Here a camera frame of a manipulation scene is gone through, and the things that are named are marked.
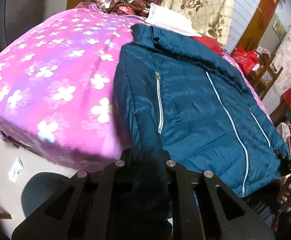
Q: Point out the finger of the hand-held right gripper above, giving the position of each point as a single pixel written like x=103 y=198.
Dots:
x=281 y=155

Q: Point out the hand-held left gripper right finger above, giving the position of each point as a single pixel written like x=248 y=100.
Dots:
x=178 y=180

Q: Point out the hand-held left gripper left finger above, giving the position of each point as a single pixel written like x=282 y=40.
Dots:
x=120 y=177

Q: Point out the teal quilted zip jacket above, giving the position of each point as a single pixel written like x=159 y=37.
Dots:
x=190 y=100

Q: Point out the person's right hand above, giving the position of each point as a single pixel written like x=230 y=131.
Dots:
x=289 y=195

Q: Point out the wooden chair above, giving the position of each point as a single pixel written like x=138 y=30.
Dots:
x=265 y=77

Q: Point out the red shopping bag white print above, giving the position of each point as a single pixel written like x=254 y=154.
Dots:
x=245 y=60

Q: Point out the white paper scrap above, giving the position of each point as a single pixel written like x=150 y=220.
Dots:
x=15 y=170

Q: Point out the pink floral bedsheet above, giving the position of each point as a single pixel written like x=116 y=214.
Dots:
x=48 y=80

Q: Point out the red frilled pillow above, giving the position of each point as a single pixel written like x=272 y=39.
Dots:
x=208 y=43

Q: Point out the white panelled headboard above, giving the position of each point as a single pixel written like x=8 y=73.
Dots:
x=245 y=10

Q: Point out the white pillow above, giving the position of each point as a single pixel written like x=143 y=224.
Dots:
x=170 y=21

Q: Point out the cream floral quilt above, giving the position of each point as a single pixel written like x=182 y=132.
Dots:
x=200 y=5

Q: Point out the grey wardrobe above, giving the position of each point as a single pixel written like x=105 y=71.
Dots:
x=23 y=5

